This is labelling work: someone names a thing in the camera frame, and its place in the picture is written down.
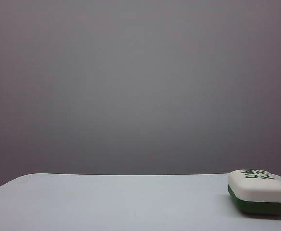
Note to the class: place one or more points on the white green foam mahjong tile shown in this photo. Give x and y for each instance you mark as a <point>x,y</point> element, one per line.
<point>256,192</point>

